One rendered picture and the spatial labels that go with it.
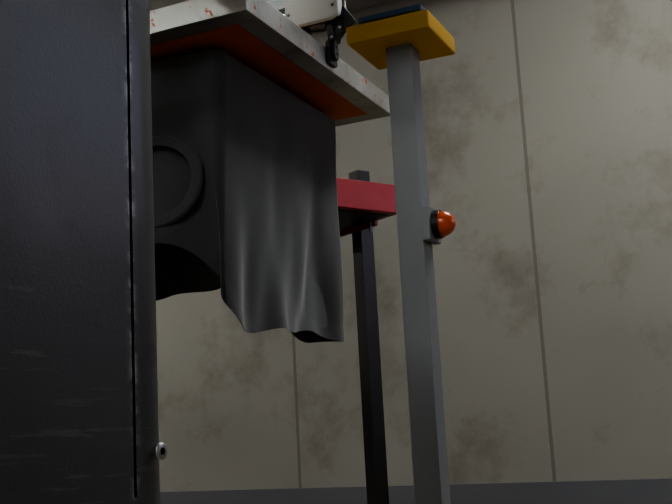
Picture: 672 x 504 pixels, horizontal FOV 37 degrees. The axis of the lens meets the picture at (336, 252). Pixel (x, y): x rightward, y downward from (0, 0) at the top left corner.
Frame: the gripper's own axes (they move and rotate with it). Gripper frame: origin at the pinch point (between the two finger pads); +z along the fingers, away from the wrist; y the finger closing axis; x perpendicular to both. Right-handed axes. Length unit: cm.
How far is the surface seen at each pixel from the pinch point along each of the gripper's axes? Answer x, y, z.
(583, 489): 271, -16, 90
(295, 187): 2.5, -7.2, 21.2
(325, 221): 15.8, -7.9, 24.8
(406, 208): -13.8, 18.3, 31.9
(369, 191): 128, -43, -9
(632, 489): 269, 4, 90
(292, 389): 281, -149, 39
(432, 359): -14, 20, 54
